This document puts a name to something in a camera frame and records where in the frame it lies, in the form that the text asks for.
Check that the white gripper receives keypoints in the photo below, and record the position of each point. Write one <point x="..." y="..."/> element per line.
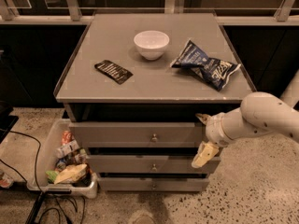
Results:
<point x="215" y="131"/>

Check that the grey top drawer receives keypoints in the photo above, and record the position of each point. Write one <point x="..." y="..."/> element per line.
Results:
<point x="138" y="134"/>

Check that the grey drawer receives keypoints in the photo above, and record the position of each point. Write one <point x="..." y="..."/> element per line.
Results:
<point x="153" y="184"/>
<point x="138" y="134"/>
<point x="141" y="164"/>

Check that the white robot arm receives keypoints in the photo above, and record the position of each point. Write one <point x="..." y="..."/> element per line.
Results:
<point x="260" y="113"/>

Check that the grey drawer cabinet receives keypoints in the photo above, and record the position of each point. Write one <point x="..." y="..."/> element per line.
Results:
<point x="155" y="92"/>

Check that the grey bottom drawer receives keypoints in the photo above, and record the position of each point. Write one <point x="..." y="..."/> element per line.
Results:
<point x="153" y="184"/>

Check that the grey middle drawer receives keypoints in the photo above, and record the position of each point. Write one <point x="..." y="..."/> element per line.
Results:
<point x="141" y="164"/>

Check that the blue chip bag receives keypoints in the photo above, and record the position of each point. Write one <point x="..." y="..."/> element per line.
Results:
<point x="213" y="71"/>

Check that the white ceramic bowl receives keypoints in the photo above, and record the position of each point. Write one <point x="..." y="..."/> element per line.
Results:
<point x="151" y="44"/>

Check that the black snack packet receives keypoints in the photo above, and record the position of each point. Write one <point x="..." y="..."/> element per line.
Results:
<point x="113" y="71"/>

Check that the white labelled bottle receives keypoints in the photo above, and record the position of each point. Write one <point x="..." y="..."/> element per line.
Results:
<point x="66" y="149"/>

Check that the yellow snack bag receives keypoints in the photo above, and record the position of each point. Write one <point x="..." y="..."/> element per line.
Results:
<point x="72" y="173"/>

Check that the orange soda can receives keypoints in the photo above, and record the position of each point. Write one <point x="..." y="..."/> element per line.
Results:
<point x="66" y="137"/>

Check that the clear plastic storage bin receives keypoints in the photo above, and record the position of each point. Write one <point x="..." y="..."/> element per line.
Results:
<point x="46" y="161"/>

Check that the blue drink can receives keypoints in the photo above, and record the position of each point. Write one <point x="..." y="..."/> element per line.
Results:
<point x="60" y="165"/>

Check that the green snack packet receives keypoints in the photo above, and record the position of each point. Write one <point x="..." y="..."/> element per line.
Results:
<point x="51" y="176"/>

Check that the black power strip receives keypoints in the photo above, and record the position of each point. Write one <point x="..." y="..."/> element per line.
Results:
<point x="36" y="207"/>

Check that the red white object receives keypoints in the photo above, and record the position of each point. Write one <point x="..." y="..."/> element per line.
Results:
<point x="5" y="180"/>

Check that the metal window railing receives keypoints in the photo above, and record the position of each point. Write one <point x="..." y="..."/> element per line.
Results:
<point x="227" y="12"/>

